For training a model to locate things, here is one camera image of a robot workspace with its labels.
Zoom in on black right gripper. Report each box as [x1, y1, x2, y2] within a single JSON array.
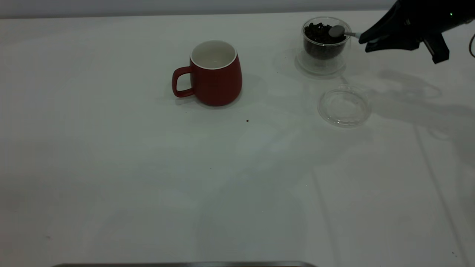
[[359, 0, 464, 64]]

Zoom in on metal spoon light-blue handle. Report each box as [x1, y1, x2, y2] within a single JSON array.
[[328, 25, 361, 39]]

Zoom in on red ceramic mug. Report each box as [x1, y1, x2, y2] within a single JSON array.
[[171, 40, 243, 107]]

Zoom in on dark coffee beans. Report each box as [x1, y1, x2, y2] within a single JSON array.
[[304, 22, 347, 60]]

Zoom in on clear glass saucer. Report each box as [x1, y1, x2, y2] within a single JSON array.
[[317, 85, 372, 128]]

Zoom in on clear double-wall glass cup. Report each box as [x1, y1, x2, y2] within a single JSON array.
[[296, 17, 352, 77]]

